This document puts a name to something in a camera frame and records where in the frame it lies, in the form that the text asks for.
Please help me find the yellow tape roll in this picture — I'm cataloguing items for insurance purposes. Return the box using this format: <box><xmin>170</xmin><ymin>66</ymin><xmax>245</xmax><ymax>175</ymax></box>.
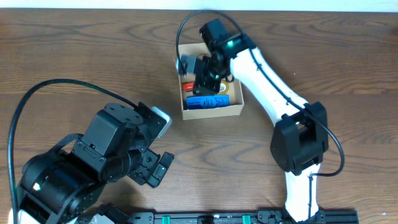
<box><xmin>218</xmin><ymin>80</ymin><xmax>229</xmax><ymax>95</ymax></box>

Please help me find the red stapler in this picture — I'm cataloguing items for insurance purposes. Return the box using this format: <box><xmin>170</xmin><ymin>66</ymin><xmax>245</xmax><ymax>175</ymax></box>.
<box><xmin>182</xmin><ymin>82</ymin><xmax>195</xmax><ymax>92</ymax></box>

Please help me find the blue plastic case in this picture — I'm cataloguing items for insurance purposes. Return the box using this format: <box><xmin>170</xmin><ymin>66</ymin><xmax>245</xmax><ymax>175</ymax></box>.
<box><xmin>186</xmin><ymin>95</ymin><xmax>230</xmax><ymax>110</ymax></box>

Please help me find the cardboard box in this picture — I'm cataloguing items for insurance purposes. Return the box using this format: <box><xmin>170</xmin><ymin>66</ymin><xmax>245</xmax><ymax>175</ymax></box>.
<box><xmin>175</xmin><ymin>42</ymin><xmax>245</xmax><ymax>121</ymax></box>

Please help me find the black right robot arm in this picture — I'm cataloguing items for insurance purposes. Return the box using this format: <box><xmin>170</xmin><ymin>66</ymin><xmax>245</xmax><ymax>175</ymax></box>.
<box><xmin>188</xmin><ymin>19</ymin><xmax>328</xmax><ymax>222</ymax></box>

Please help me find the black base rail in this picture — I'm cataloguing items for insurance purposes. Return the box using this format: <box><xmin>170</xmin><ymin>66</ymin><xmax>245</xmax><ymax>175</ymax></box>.
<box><xmin>77</xmin><ymin>203</ymin><xmax>359</xmax><ymax>224</ymax></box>

